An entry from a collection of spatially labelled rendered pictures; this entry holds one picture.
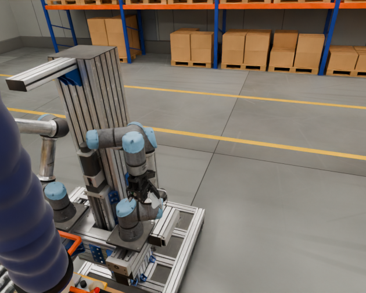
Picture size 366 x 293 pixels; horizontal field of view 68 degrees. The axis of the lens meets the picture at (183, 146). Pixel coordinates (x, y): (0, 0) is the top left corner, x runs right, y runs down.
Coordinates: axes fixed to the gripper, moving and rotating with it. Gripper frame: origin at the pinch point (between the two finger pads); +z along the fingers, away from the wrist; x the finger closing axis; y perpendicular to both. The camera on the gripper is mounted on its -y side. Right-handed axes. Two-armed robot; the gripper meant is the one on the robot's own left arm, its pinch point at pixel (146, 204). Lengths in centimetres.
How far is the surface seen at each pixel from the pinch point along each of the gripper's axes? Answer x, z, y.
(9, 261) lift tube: -35, 1, 39
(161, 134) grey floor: -130, 152, -293
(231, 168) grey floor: 2, 152, -231
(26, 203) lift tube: -25.6, -22.3, 30.3
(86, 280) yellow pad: -30, 44, 17
